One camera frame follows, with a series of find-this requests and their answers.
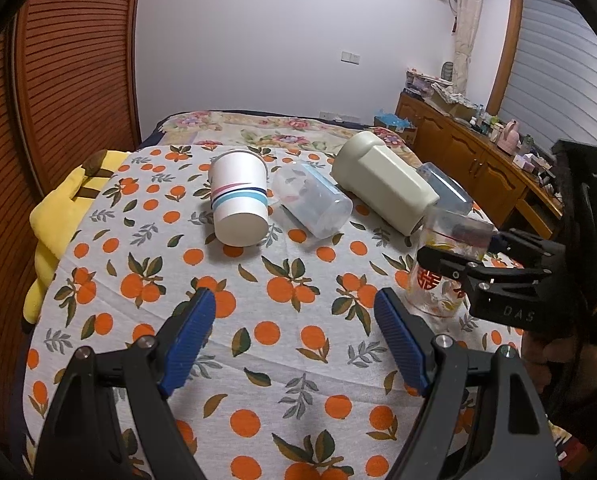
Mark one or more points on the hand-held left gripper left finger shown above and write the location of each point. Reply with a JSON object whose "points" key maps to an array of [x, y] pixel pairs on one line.
{"points": [[188, 340]]}

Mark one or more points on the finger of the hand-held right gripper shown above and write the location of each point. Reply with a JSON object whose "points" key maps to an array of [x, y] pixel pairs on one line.
{"points": [[498, 292], [528, 246]]}

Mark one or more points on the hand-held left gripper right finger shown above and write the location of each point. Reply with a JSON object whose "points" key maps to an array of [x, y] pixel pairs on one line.
{"points": [[401, 340]]}

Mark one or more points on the glass cup with red print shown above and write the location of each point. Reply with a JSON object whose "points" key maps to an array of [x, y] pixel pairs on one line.
{"points": [[438, 280]]}

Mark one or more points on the bluish clear plastic cup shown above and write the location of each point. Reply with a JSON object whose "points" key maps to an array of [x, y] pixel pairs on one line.
{"points": [[446, 190]]}

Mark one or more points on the white striped paper cup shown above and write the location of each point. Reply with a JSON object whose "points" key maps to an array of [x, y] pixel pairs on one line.
{"points": [[238, 200]]}

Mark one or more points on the person's right hand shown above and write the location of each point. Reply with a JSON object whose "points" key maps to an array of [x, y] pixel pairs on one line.
{"points": [[546, 362]]}

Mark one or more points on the orange fruit print tablecloth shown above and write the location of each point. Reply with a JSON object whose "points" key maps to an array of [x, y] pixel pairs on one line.
{"points": [[288, 360]]}

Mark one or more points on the pink kettle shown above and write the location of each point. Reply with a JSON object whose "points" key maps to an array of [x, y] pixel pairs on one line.
{"points": [[508, 136]]}

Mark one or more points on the wooden sideboard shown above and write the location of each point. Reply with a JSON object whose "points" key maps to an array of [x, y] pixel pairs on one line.
{"points": [[458, 150]]}

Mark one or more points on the cream plastic jug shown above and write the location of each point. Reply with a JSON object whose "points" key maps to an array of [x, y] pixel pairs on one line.
{"points": [[383, 180]]}

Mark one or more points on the grey window blind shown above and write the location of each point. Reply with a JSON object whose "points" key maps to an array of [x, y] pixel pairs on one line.
{"points": [[558, 70]]}

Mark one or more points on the cardboard box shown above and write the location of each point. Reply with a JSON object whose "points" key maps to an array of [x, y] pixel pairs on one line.
{"points": [[396, 129]]}

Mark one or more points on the pile of boxes and papers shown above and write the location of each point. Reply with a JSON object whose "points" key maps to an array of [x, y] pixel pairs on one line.
{"points": [[436, 90]]}

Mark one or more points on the yellow plush toy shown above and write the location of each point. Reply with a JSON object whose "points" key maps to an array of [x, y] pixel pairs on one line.
{"points": [[58, 210]]}

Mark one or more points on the beige curtain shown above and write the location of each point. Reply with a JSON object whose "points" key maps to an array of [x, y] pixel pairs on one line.
{"points": [[466, 25]]}

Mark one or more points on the floral blanket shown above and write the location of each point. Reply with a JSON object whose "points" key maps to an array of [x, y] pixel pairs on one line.
{"points": [[278, 127]]}

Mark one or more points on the brown slatted wardrobe door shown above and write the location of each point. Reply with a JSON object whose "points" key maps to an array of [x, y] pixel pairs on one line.
{"points": [[68, 60]]}

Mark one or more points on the wooden window frame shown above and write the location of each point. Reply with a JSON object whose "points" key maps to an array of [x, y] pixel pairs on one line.
{"points": [[506, 45]]}

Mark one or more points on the white wall outlet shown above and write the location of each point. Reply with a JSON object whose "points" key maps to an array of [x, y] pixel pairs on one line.
{"points": [[338, 115]]}

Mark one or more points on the white wall switch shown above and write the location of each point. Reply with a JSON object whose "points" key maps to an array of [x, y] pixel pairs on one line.
{"points": [[350, 57]]}

